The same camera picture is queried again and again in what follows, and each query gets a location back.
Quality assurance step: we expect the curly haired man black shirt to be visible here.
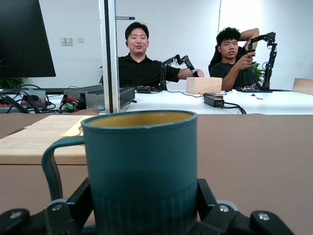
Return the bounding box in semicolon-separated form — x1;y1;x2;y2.
210;26;260;90

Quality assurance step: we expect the man in black polo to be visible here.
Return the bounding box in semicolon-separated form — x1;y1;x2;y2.
118;21;205;89

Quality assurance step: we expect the grey control box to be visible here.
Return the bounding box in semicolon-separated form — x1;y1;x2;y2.
19;89;48;110

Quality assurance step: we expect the light wooden block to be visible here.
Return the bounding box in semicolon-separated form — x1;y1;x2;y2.
186;76;223;95

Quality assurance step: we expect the black cable bundle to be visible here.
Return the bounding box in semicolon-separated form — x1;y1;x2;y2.
0;84;59;115

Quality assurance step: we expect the yellow plastic fork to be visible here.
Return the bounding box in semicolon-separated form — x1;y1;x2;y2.
60;117;85;137

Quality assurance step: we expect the black power adapter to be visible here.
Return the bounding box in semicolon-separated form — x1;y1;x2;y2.
203;92;225;108

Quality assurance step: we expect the aluminium frame post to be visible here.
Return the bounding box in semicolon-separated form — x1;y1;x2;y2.
99;0;121;115

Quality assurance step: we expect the grey metal enclosure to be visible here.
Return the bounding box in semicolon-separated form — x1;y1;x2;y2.
64;89;106;110

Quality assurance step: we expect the black computer monitor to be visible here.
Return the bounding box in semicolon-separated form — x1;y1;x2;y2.
0;0;56;79

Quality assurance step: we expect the bamboo cutting board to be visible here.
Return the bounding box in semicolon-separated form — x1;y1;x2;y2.
0;115;98;165

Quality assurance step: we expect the black flat electronics box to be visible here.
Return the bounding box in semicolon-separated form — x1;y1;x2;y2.
80;84;136;110

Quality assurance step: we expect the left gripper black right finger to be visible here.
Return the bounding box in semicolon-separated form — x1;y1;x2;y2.
193;178;294;235

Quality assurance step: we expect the green potted plant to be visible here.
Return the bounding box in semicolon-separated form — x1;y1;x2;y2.
251;62;266;86
0;77;27;90

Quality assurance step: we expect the yellow plastic knife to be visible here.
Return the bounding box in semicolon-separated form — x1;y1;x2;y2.
73;116;91;136

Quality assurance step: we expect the white desk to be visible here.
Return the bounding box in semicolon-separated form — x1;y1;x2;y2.
0;89;313;115

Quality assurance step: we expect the light wooden board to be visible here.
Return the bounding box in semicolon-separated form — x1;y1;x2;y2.
292;78;313;95

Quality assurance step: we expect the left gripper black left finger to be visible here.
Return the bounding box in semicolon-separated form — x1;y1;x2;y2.
0;177;95;235

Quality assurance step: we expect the black adapter cable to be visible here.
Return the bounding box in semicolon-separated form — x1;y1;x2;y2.
220;101;247;115

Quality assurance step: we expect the teal cup with handle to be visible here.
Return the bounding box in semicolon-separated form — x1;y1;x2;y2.
41;109;199;235

